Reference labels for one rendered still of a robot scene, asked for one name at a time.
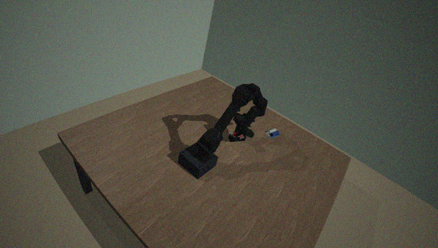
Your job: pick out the black battery holder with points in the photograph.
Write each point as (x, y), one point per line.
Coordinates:
(235, 139)

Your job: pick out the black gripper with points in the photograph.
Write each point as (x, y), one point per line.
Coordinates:
(243, 129)

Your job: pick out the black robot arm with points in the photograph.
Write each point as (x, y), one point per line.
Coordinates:
(241, 96)

